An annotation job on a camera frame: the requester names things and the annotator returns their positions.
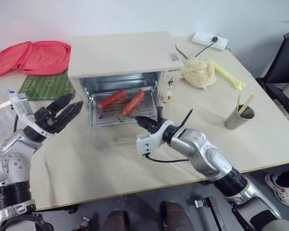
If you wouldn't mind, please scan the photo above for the green soccer field mat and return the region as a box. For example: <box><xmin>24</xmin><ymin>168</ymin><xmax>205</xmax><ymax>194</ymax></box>
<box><xmin>17</xmin><ymin>73</ymin><xmax>77</xmax><ymax>102</ymax></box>

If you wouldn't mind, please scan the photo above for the red sausage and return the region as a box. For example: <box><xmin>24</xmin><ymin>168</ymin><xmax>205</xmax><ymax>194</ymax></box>
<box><xmin>98</xmin><ymin>89</ymin><xmax>129</xmax><ymax>112</ymax></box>
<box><xmin>122</xmin><ymin>90</ymin><xmax>145</xmax><ymax>117</ymax></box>

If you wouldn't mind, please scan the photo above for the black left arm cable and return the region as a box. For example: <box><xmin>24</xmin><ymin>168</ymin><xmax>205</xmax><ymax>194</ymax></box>
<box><xmin>13</xmin><ymin>113</ymin><xmax>21</xmax><ymax>132</ymax></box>

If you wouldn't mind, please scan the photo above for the clear plastic box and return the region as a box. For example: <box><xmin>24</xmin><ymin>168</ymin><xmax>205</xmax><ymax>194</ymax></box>
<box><xmin>0</xmin><ymin>96</ymin><xmax>19</xmax><ymax>138</ymax></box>

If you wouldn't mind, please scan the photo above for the white toaster oven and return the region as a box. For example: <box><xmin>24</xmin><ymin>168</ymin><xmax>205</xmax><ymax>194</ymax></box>
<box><xmin>67</xmin><ymin>31</ymin><xmax>184</xmax><ymax>128</ymax></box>

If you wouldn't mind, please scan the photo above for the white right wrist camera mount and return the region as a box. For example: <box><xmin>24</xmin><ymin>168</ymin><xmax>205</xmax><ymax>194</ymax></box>
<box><xmin>136</xmin><ymin>119</ymin><xmax>177</xmax><ymax>155</ymax></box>

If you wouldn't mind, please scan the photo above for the yellow plastic sleeve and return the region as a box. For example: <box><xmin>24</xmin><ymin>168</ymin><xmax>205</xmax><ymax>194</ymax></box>
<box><xmin>213</xmin><ymin>60</ymin><xmax>247</xmax><ymax>91</ymax></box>

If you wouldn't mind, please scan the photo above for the red fabric bag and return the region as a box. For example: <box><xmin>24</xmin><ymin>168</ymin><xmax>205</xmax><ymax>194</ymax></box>
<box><xmin>0</xmin><ymin>40</ymin><xmax>72</xmax><ymax>81</ymax></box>

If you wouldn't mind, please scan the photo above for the silver metal baking tray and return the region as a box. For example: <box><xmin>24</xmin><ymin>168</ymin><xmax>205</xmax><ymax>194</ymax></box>
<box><xmin>90</xmin><ymin>89</ymin><xmax>159</xmax><ymax>128</ymax></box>

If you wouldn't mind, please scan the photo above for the black office chair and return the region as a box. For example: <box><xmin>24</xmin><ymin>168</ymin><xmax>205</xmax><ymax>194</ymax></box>
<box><xmin>255</xmin><ymin>30</ymin><xmax>289</xmax><ymax>114</ymax></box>

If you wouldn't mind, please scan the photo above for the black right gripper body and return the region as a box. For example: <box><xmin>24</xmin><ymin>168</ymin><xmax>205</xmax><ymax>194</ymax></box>
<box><xmin>145</xmin><ymin>119</ymin><xmax>165</xmax><ymax>133</ymax></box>

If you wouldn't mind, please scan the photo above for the black oven power cable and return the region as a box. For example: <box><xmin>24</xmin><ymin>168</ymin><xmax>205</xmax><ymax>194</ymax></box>
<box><xmin>174</xmin><ymin>36</ymin><xmax>220</xmax><ymax>60</ymax></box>

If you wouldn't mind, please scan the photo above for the white red sneaker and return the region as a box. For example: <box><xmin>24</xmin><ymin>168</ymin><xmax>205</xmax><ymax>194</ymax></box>
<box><xmin>264</xmin><ymin>173</ymin><xmax>289</xmax><ymax>207</ymax></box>

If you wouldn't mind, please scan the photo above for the black metal frame bar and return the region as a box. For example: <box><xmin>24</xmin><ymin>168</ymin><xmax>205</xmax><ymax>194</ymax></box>
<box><xmin>195</xmin><ymin>195</ymin><xmax>232</xmax><ymax>231</ymax></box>

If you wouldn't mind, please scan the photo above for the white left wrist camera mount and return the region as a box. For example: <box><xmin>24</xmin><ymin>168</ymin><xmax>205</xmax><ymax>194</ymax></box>
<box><xmin>7</xmin><ymin>89</ymin><xmax>58</xmax><ymax>140</ymax></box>

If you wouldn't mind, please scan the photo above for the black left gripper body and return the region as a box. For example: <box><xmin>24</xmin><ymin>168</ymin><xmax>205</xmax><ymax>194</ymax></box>
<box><xmin>33</xmin><ymin>107</ymin><xmax>64</xmax><ymax>134</ymax></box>

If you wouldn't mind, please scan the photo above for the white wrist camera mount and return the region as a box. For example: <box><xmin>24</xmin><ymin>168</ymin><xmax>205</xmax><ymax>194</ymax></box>
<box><xmin>7</xmin><ymin>89</ymin><xmax>58</xmax><ymax>140</ymax></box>
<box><xmin>136</xmin><ymin>119</ymin><xmax>177</xmax><ymax>155</ymax></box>

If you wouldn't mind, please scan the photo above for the black pointed strap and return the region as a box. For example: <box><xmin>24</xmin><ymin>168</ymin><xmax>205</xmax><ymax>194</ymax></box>
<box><xmin>179</xmin><ymin>108</ymin><xmax>194</xmax><ymax>128</ymax></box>

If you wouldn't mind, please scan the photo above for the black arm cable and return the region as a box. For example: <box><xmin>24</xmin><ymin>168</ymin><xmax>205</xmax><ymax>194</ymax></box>
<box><xmin>144</xmin><ymin>153</ymin><xmax>193</xmax><ymax>165</ymax></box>
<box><xmin>13</xmin><ymin>113</ymin><xmax>21</xmax><ymax>132</ymax></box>

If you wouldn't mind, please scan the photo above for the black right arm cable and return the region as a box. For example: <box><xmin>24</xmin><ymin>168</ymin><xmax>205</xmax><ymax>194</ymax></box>
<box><xmin>144</xmin><ymin>153</ymin><xmax>193</xmax><ymax>165</ymax></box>

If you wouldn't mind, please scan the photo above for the glass oven door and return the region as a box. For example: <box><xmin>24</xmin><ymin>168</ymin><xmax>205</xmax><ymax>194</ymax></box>
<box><xmin>103</xmin><ymin>135</ymin><xmax>139</xmax><ymax>148</ymax></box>

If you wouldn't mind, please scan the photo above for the small white red tag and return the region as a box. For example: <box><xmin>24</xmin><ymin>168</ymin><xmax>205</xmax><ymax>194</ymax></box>
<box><xmin>159</xmin><ymin>90</ymin><xmax>176</xmax><ymax>104</ymax></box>

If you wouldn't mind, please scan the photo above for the grey metal cup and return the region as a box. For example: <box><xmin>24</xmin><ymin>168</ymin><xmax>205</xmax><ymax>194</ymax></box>
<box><xmin>223</xmin><ymin>104</ymin><xmax>255</xmax><ymax>131</ymax></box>

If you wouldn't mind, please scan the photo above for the white power strip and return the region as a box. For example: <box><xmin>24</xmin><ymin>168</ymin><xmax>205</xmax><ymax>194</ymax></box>
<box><xmin>192</xmin><ymin>31</ymin><xmax>229</xmax><ymax>51</ymax></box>

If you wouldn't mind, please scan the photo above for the dark brown rounded shape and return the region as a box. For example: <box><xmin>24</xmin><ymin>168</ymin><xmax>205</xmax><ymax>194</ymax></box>
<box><xmin>104</xmin><ymin>210</ymin><xmax>129</xmax><ymax>231</ymax></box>
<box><xmin>160</xmin><ymin>200</ymin><xmax>188</xmax><ymax>231</ymax></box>

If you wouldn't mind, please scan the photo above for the cream crumpled cloth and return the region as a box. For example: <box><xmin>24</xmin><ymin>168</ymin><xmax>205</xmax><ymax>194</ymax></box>
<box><xmin>181</xmin><ymin>57</ymin><xmax>218</xmax><ymax>91</ymax></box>

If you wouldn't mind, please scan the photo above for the wooden chopstick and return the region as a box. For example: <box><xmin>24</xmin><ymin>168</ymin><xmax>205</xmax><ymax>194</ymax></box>
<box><xmin>239</xmin><ymin>94</ymin><xmax>254</xmax><ymax>114</ymax></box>
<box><xmin>241</xmin><ymin>95</ymin><xmax>256</xmax><ymax>114</ymax></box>

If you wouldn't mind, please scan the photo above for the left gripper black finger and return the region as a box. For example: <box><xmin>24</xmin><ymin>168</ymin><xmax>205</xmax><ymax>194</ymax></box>
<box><xmin>55</xmin><ymin>100</ymin><xmax>84</xmax><ymax>128</ymax></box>
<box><xmin>47</xmin><ymin>93</ymin><xmax>74</xmax><ymax>113</ymax></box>

